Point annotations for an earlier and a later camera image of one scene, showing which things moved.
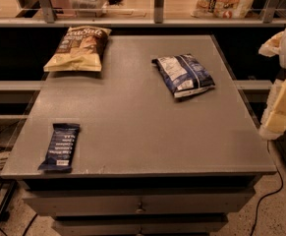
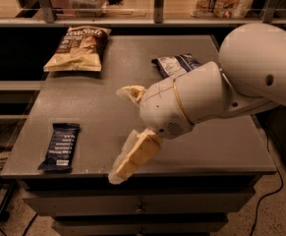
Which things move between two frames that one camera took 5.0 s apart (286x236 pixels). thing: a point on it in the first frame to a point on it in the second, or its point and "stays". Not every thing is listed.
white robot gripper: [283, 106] to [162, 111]
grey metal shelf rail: [48, 18] stays
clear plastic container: [89, 1] stays
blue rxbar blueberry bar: [60, 151] stays
